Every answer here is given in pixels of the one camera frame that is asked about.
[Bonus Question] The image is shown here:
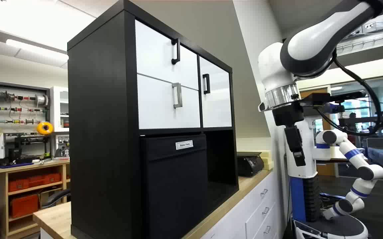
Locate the white cabinet door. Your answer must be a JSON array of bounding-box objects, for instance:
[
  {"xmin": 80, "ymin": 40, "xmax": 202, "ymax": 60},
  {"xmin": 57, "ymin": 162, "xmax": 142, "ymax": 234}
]
[{"xmin": 198, "ymin": 56, "xmax": 234, "ymax": 131}]

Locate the blue white mobile robot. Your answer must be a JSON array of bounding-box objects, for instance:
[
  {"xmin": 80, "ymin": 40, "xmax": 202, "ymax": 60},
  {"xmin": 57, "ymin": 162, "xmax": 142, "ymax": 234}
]
[{"xmin": 283, "ymin": 119, "xmax": 383, "ymax": 239}]

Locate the long red storage bin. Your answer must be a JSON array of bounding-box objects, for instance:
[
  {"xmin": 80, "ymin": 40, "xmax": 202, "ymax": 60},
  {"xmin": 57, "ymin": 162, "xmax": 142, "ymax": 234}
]
[{"xmin": 8, "ymin": 172, "xmax": 62, "ymax": 193}]

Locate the silver drawer handle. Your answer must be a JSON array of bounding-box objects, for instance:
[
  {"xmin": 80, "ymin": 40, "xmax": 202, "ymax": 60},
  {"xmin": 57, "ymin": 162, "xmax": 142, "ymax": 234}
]
[{"xmin": 171, "ymin": 81, "xmax": 183, "ymax": 111}]

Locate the white drawer with silver handle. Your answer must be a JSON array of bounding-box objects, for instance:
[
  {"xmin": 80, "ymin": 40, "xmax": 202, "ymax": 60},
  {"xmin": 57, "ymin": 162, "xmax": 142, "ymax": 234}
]
[{"xmin": 135, "ymin": 74, "xmax": 202, "ymax": 131}]

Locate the wooden workbench shelf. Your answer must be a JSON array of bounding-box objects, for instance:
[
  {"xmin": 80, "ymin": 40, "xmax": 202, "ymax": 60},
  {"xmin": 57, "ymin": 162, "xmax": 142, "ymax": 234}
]
[{"xmin": 0, "ymin": 158, "xmax": 72, "ymax": 239}]

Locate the black fabric bin drawer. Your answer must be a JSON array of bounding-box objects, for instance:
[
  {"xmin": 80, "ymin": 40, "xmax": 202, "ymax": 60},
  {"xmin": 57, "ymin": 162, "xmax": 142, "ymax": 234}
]
[{"xmin": 138, "ymin": 133, "xmax": 210, "ymax": 239}]

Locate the black desktop device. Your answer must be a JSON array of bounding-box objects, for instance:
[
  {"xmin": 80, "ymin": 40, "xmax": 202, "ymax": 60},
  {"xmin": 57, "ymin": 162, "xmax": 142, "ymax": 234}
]
[{"xmin": 237, "ymin": 152, "xmax": 266, "ymax": 178}]

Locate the white wall cabinet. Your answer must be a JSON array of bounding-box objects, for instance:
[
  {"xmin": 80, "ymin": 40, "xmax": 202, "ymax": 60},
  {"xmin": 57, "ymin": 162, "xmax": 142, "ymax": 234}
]
[{"xmin": 50, "ymin": 85, "xmax": 70, "ymax": 132}]

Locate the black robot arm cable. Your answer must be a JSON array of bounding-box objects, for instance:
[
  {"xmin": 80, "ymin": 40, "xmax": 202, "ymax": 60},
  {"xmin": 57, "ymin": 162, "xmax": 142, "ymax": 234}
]
[{"xmin": 312, "ymin": 51, "xmax": 383, "ymax": 139}]

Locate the white wood-topped base cabinet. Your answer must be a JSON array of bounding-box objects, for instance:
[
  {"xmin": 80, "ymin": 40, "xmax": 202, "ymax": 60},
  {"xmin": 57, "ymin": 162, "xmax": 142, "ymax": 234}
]
[{"xmin": 32, "ymin": 168, "xmax": 286, "ymax": 239}]

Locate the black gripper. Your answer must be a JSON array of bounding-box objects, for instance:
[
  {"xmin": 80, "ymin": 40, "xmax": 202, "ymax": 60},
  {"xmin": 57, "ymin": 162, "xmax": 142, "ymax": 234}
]
[{"xmin": 271, "ymin": 103, "xmax": 308, "ymax": 169}]

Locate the small red storage bin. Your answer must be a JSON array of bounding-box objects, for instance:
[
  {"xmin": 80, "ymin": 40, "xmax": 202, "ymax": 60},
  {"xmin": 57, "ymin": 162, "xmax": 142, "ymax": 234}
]
[{"xmin": 9, "ymin": 193, "xmax": 41, "ymax": 220}]

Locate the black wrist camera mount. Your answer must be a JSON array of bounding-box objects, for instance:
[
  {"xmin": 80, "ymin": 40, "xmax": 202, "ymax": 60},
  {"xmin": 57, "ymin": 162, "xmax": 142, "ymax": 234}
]
[{"xmin": 302, "ymin": 91, "xmax": 366, "ymax": 111}]

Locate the yellow tape roll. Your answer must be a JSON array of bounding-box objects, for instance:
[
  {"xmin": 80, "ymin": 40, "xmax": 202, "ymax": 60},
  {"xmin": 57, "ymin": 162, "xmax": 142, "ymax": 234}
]
[{"xmin": 36, "ymin": 121, "xmax": 56, "ymax": 137}]

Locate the black file cabinet frame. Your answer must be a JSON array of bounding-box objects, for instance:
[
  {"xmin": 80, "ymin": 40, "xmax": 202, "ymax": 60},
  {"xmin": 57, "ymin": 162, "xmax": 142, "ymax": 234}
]
[{"xmin": 66, "ymin": 0, "xmax": 241, "ymax": 239}]

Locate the grey wall tool rack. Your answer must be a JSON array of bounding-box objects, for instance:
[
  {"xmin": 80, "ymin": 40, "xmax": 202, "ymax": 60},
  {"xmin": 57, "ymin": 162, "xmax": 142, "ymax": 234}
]
[{"xmin": 0, "ymin": 80, "xmax": 53, "ymax": 131}]

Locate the black drawer handle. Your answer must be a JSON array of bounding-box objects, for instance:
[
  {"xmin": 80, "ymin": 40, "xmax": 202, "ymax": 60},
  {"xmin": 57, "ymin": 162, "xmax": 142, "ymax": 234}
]
[{"xmin": 170, "ymin": 38, "xmax": 182, "ymax": 67}]

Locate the white bin label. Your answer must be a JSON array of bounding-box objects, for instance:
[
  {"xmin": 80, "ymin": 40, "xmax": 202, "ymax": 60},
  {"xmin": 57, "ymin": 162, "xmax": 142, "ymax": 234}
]
[{"xmin": 174, "ymin": 140, "xmax": 195, "ymax": 152}]

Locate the white drawer with black handle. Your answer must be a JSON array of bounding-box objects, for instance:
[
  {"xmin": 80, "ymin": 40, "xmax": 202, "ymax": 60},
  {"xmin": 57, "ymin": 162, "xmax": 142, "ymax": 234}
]
[{"xmin": 134, "ymin": 19, "xmax": 201, "ymax": 92}]

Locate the black door handle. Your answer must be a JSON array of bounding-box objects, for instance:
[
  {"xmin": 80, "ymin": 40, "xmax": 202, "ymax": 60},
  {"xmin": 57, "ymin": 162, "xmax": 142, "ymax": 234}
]
[{"xmin": 201, "ymin": 72, "xmax": 211, "ymax": 96}]

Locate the black bench tool holder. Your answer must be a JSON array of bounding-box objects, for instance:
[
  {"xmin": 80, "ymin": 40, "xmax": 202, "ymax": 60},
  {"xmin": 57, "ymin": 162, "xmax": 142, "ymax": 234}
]
[{"xmin": 2, "ymin": 132, "xmax": 53, "ymax": 165}]

